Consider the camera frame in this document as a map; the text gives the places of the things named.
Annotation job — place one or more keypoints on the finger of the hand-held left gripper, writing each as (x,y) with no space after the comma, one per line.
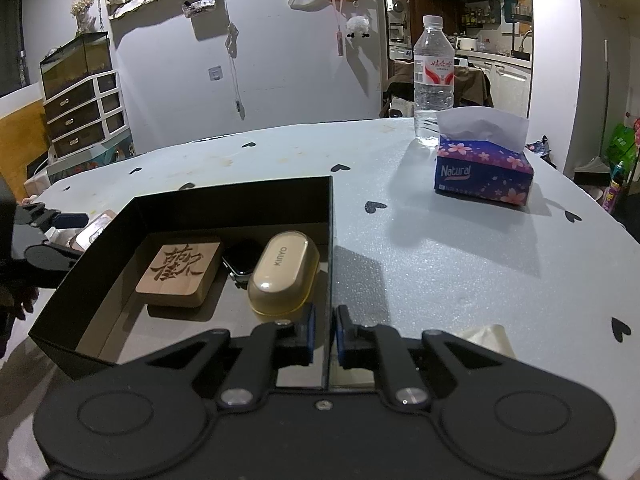
(70,220)
(50,260)

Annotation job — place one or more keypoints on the white box appliance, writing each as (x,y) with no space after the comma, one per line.
(37,174)

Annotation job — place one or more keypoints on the glass fish tank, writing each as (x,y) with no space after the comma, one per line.
(75,65)

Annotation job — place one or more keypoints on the black smartwatch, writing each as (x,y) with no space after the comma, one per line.
(241,260)

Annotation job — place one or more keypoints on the black cardboard box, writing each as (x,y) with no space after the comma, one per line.
(225,200)

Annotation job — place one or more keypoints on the green plastic bag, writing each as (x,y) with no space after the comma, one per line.
(620,141)

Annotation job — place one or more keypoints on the white sheep plush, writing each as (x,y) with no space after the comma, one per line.
(357,26)

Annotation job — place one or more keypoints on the carved wooden block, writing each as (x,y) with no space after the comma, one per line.
(180,272)

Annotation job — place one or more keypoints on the chair with brown clothes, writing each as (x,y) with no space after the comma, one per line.
(472,85)

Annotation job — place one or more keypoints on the clear wall shelf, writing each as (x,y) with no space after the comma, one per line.
(200,4)

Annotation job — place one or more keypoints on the wooden block with clear hook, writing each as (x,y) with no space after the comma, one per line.
(97,228)

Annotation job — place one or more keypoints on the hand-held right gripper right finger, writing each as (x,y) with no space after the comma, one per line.
(375,350)

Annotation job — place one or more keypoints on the beige earbuds case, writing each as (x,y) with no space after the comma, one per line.
(280,270)

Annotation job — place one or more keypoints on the square wall hook plate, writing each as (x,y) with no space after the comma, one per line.
(214,72)

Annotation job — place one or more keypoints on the dried flower vase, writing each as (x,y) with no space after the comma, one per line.
(82,12)

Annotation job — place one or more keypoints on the white drawer unit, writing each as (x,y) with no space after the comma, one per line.
(80,115)

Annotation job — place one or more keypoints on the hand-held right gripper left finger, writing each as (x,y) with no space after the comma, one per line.
(270,345)

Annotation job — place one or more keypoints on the purple floral tissue pack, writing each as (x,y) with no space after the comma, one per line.
(480,175)

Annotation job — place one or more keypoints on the white mop pole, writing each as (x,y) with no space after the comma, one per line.
(606,80)

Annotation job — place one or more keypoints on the crumpled white tissue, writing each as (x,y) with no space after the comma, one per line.
(487,337)

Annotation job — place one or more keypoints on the clear water bottle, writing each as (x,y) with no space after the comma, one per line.
(432,75)

